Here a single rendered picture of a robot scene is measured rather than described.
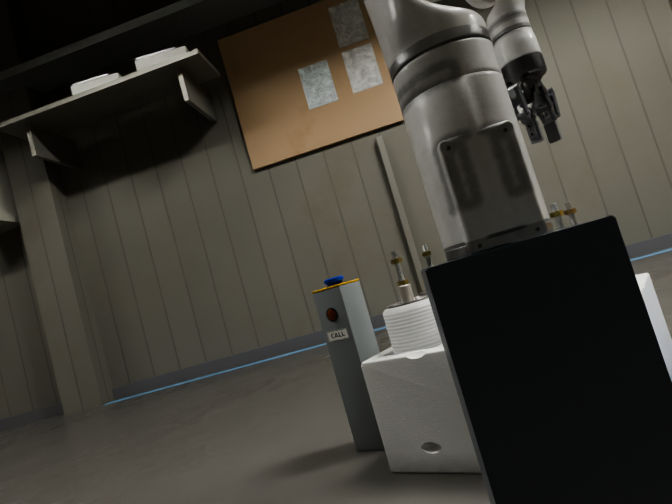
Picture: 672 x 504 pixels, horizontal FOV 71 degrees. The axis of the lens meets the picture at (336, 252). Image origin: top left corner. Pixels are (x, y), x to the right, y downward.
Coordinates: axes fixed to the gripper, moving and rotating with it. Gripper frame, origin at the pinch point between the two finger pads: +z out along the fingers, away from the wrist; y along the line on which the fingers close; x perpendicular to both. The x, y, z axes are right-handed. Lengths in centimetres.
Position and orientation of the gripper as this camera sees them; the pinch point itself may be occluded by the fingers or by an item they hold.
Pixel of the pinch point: (544, 135)
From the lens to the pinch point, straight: 95.4
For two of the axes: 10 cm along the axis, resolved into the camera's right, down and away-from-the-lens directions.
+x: -5.9, 2.4, 7.7
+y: 7.6, -1.6, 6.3
